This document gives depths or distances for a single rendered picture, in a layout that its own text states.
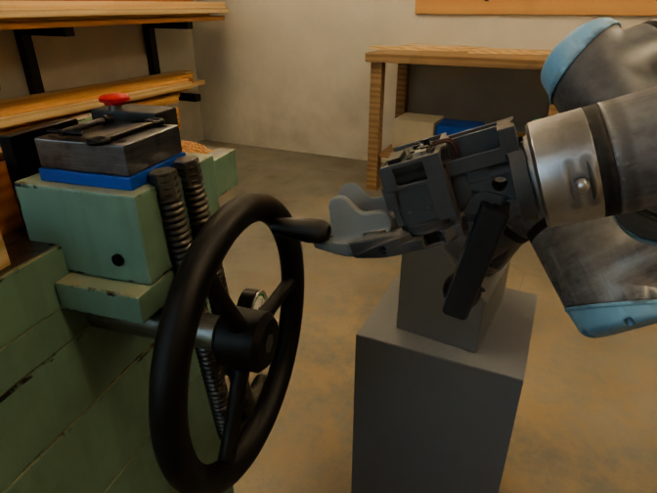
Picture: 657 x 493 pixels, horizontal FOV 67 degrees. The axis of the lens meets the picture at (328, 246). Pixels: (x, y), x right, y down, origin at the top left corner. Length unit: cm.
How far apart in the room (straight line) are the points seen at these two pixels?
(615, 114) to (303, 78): 371
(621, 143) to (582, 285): 39
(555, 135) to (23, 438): 53
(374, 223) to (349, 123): 350
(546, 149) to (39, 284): 45
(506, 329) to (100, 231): 76
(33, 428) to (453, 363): 63
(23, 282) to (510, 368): 73
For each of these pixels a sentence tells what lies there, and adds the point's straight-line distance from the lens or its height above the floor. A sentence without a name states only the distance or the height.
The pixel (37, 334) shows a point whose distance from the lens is 54.
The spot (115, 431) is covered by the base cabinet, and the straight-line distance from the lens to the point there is 68.
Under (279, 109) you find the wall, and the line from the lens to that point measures 421.
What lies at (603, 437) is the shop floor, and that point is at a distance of 170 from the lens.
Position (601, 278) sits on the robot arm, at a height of 78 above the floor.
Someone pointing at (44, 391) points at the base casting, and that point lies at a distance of 57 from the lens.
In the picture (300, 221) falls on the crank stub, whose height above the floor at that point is 92.
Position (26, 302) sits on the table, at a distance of 52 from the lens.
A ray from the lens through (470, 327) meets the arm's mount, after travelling 91.
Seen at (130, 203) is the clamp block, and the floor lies 95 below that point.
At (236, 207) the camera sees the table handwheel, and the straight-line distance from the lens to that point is 43.
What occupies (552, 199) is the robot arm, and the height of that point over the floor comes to 97.
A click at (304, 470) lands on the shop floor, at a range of 144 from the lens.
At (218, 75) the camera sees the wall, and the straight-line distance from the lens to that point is 450.
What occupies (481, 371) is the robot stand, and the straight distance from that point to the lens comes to 91.
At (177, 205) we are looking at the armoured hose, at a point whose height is 94.
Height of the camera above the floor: 111
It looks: 26 degrees down
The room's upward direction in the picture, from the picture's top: straight up
